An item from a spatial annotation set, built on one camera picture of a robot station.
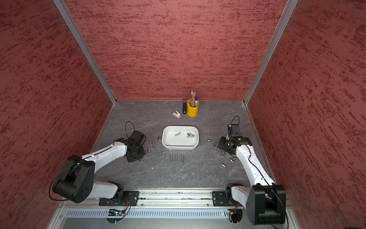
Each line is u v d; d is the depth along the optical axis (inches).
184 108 45.0
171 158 34.9
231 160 34.4
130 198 30.3
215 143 37.3
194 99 41.5
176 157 35.3
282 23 30.1
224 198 29.1
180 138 38.8
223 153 35.3
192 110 41.0
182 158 34.7
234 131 25.8
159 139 38.0
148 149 36.2
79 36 32.1
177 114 43.2
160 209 28.1
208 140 38.3
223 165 33.5
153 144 37.2
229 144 23.6
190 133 39.4
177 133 39.5
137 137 29.3
